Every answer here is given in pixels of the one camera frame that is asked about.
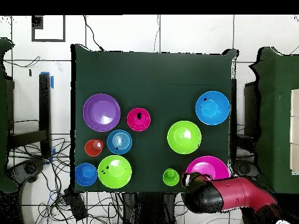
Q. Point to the black pedestal leg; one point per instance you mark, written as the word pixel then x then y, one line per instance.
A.
pixel 25 170
pixel 245 166

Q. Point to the black power box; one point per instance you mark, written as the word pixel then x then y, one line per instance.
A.
pixel 77 205

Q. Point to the wide purple plastic bowl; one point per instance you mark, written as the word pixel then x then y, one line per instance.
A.
pixel 101 112

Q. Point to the black square floor frame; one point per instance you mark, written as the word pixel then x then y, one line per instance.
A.
pixel 33 28

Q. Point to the white box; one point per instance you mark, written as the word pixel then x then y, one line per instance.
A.
pixel 294 130

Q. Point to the blue straight-sided bowl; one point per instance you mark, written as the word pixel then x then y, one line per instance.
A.
pixel 119 142

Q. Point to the green plastic cup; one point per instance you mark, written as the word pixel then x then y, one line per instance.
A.
pixel 171 177

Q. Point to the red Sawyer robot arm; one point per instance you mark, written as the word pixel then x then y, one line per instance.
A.
pixel 233 193

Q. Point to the green plastic bowl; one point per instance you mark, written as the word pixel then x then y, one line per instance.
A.
pixel 114 172
pixel 184 137

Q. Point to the neighbouring green covered table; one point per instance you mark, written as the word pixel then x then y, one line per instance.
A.
pixel 278 116
pixel 3 140

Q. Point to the large light blue bowl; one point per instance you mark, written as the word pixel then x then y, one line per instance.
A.
pixel 212 108

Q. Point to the orange plastic cup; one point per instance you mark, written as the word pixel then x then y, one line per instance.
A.
pixel 93 148

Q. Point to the large pink plastic bowl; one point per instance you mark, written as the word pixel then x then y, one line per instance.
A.
pixel 205 165

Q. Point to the small dark blue bowl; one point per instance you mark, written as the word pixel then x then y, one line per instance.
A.
pixel 86 175

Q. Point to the dark green tablecloth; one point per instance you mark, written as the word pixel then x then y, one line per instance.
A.
pixel 151 79

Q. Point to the small crimson plastic bowl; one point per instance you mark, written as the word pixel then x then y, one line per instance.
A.
pixel 138 122

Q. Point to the black metal stand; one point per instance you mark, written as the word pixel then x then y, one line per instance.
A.
pixel 44 105

